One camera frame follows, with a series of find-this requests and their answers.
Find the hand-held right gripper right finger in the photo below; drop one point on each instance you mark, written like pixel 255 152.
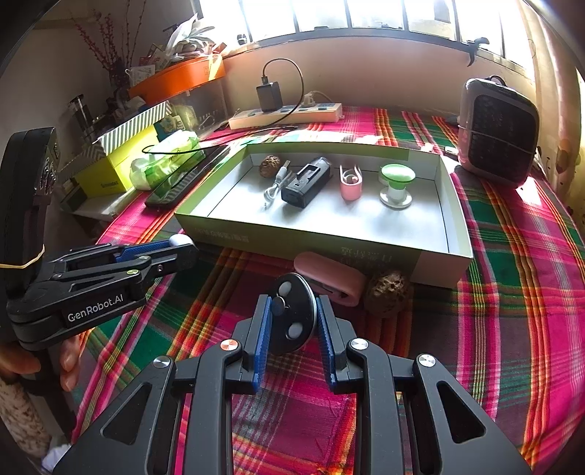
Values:
pixel 327 347

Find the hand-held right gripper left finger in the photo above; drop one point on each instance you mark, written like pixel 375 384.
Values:
pixel 263 347

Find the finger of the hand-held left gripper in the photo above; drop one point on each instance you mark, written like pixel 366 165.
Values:
pixel 169 260
pixel 141 250

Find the black oval disc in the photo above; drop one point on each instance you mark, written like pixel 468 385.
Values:
pixel 292 315

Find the green cardboard box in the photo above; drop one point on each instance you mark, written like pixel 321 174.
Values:
pixel 342 224

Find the black battery charger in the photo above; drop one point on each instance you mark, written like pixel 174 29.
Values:
pixel 306 180

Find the green white suction knob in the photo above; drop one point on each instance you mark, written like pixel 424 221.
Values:
pixel 396 173

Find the person's left forearm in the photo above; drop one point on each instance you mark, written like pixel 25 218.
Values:
pixel 20 420

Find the person's left hand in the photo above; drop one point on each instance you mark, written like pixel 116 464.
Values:
pixel 71 365

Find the yellow rubber band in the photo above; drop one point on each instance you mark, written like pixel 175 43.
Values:
pixel 13 265

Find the pink rounded case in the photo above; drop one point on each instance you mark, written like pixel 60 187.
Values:
pixel 329 278

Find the black smartphone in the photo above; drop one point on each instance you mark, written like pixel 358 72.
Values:
pixel 183 180

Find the yellow green box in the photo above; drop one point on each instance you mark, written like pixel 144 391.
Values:
pixel 105 169

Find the brown walnut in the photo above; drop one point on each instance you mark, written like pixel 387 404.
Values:
pixel 388 292
pixel 269 166

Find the green tissue pack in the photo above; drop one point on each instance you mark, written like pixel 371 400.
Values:
pixel 160 160

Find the glass jar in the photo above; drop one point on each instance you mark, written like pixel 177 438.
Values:
pixel 82 114

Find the striped box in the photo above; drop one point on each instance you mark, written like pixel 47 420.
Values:
pixel 128 125

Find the pink open clip case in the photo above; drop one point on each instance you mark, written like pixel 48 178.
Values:
pixel 351 187

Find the green white paper sheet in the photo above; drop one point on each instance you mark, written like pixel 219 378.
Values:
pixel 283 135

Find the red berry branches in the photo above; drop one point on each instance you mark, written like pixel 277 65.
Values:
pixel 107 45

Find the orange tray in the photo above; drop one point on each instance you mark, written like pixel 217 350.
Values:
pixel 173 75

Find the plaid tablecloth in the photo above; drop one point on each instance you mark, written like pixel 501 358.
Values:
pixel 502 274

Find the black power adapter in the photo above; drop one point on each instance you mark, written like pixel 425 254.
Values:
pixel 267 97

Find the white power strip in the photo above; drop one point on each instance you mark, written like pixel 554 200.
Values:
pixel 315 114

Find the white power plug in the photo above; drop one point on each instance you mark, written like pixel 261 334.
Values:
pixel 311 97

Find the pale plant bundle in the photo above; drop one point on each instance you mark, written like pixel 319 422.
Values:
pixel 189 39

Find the grey fan heater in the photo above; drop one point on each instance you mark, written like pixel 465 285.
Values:
pixel 498 132

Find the metal window grille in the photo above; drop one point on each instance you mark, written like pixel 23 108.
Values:
pixel 347 16

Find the black window latch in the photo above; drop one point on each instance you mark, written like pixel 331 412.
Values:
pixel 475 48

